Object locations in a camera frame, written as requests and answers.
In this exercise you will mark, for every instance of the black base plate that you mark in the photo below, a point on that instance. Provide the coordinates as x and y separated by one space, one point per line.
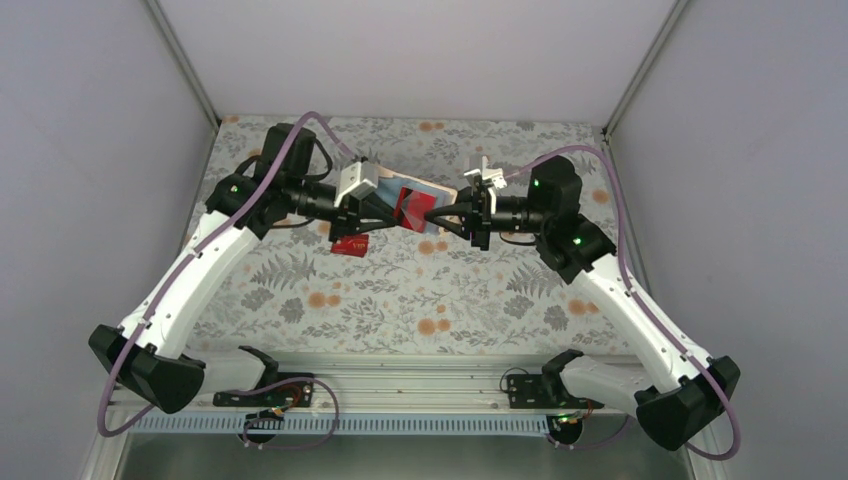
527 391
286 390

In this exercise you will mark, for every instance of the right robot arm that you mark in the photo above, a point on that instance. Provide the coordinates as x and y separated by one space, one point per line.
684 388

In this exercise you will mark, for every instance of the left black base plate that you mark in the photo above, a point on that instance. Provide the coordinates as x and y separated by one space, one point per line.
286 390

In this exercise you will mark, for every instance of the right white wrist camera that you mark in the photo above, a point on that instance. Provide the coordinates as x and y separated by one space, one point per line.
477 165

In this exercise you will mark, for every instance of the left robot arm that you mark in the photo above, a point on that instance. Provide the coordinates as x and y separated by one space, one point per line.
147 354

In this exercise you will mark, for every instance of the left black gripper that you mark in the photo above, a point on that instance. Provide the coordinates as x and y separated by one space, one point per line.
351 218

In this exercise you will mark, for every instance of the aluminium mounting rail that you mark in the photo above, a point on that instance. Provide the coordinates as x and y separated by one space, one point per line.
428 385

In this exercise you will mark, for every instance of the red credit card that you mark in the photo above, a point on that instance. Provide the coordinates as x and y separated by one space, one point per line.
354 245
411 207

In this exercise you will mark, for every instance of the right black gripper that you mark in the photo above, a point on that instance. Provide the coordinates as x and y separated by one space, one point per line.
479 218

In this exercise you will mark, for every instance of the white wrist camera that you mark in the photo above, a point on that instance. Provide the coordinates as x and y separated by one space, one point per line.
357 181
477 165

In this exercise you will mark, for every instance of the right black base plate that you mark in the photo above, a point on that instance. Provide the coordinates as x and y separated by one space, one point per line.
527 391

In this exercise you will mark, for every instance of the floral patterned table mat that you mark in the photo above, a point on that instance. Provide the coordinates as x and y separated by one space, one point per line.
411 293

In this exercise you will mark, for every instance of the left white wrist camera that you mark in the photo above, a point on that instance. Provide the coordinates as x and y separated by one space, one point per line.
357 181

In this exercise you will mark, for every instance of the grey slotted cable duct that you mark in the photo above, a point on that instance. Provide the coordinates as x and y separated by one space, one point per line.
529 425

